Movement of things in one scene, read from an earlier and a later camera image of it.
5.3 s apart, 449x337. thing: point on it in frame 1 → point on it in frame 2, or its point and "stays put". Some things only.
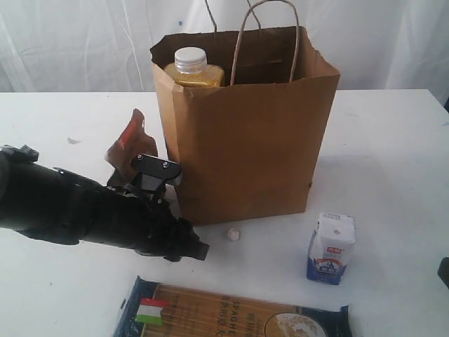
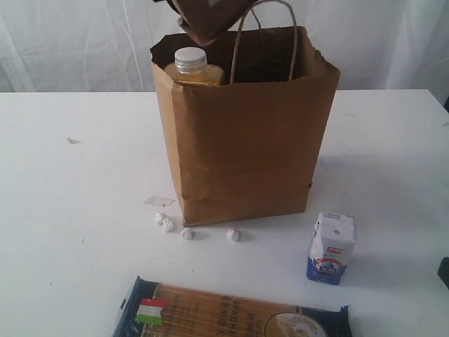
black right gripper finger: (443, 271) stays put
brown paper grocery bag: (249, 149) stays put
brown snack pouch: (134, 141) → (207, 21)
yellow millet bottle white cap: (190, 69) stays put
